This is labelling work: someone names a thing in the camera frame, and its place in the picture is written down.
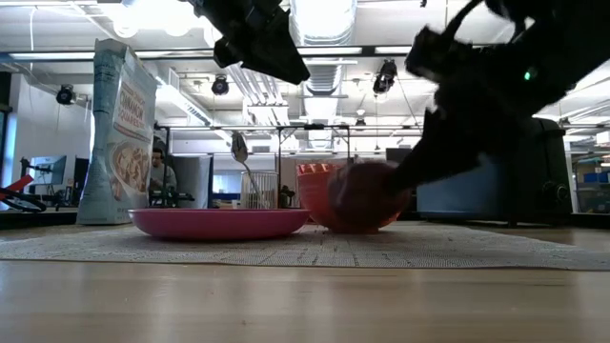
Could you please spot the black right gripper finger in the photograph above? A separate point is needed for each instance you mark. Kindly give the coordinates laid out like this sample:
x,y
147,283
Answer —
x,y
419,169
453,138

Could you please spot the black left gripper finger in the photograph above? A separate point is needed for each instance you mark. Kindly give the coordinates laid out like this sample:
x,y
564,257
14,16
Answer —
x,y
229,52
276,59

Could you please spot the grey woven placemat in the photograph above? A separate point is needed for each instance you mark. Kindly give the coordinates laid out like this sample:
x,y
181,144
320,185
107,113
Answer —
x,y
381,251

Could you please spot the orange bowl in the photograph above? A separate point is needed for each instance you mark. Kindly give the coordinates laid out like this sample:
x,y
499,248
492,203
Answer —
x,y
314,200

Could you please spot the cinnamon squares cereal box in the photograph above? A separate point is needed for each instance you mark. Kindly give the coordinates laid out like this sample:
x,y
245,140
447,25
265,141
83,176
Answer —
x,y
121,143

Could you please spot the pink plate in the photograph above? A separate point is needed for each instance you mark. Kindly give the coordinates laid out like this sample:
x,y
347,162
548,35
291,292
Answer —
x,y
219,224

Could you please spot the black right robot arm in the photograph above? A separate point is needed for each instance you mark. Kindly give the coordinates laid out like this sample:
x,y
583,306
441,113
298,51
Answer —
x,y
572,38

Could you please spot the black background monitor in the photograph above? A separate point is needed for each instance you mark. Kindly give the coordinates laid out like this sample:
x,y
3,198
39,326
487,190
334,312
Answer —
x,y
394,155

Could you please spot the black toaster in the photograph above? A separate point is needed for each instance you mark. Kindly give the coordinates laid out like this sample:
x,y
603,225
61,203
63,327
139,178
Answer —
x,y
538,190

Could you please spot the person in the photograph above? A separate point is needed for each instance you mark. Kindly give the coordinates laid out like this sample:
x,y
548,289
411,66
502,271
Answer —
x,y
161,174

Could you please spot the storage shelf with boxes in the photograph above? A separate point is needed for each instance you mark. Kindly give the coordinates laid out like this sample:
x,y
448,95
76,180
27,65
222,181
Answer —
x,y
593,186

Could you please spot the background computer monitor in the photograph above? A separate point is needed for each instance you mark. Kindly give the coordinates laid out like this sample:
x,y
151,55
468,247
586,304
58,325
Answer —
x,y
47,169

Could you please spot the black ceiling-mounted camera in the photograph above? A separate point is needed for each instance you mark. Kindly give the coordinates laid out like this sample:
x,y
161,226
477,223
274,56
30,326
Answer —
x,y
66,94
385,76
220,86

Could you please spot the black overhead frame bar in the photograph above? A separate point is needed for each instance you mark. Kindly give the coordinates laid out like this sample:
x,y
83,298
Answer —
x,y
167,53

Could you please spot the silver ceiling duct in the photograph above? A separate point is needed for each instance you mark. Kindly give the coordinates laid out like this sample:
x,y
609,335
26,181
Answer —
x,y
329,19

